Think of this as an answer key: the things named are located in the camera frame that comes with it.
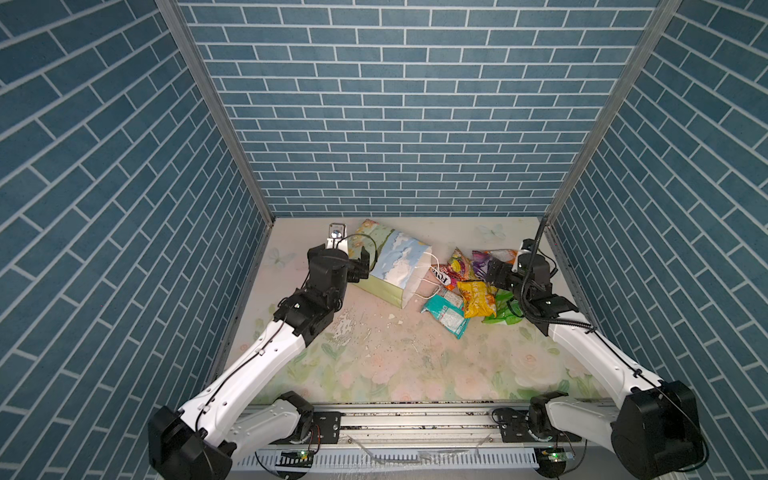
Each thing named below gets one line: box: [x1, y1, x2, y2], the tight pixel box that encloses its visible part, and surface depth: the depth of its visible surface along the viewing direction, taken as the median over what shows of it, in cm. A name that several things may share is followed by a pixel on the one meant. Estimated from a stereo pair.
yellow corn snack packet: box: [458, 280, 498, 319], surface depth 93 cm
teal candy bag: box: [420, 291, 470, 340], surface depth 93 cm
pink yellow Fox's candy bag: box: [448, 247, 477, 287], surface depth 101 cm
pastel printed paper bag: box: [347, 219, 432, 309], surface depth 93 cm
